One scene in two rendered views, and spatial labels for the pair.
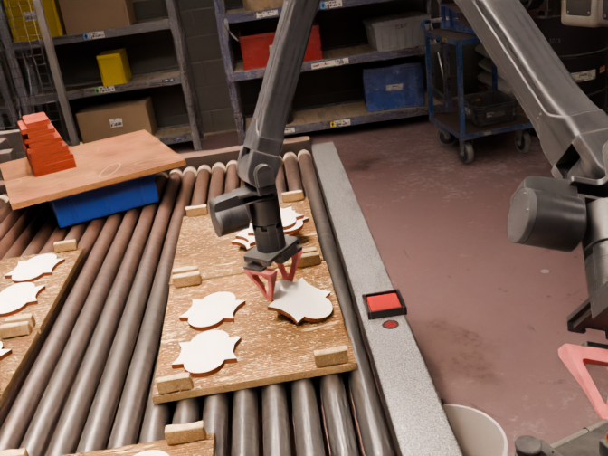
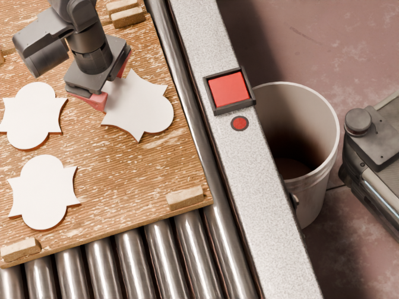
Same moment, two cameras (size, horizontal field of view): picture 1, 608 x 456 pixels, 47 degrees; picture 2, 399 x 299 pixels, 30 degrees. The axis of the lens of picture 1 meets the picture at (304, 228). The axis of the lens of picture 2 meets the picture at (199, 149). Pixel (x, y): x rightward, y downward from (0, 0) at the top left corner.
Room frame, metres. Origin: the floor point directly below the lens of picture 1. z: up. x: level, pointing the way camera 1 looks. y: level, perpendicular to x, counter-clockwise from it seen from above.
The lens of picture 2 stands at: (0.47, -0.02, 1.99)
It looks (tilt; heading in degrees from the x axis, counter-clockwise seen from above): 59 degrees down; 356
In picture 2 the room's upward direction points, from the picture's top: 12 degrees counter-clockwise
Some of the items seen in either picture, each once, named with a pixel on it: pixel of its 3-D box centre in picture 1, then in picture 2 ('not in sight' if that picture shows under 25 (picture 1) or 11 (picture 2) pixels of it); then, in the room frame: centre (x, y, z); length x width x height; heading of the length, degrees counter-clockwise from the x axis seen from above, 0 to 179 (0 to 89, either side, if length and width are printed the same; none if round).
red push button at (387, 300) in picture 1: (384, 304); (228, 91); (1.19, -0.13, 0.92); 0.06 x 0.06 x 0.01; 1
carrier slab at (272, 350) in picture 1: (251, 322); (81, 130); (1.19, 0.13, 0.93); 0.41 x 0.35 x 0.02; 3
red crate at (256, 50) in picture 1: (280, 44); not in sight; (5.94, -0.02, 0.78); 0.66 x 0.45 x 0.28; 91
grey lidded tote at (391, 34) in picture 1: (396, 31); not in sight; (5.92, -1.00, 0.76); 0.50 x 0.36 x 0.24; 97
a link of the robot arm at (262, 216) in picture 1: (261, 209); (79, 30); (1.21, 0.07, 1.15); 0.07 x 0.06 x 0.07; 111
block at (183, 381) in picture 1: (174, 383); (20, 249); (0.99, 0.25, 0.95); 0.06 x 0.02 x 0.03; 93
